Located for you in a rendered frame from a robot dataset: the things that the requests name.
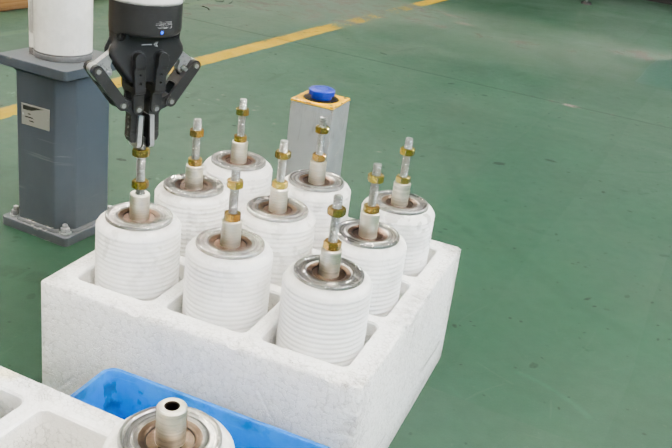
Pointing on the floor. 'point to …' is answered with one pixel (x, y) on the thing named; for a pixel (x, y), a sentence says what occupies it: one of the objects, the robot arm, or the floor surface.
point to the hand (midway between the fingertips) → (141, 128)
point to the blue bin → (111, 379)
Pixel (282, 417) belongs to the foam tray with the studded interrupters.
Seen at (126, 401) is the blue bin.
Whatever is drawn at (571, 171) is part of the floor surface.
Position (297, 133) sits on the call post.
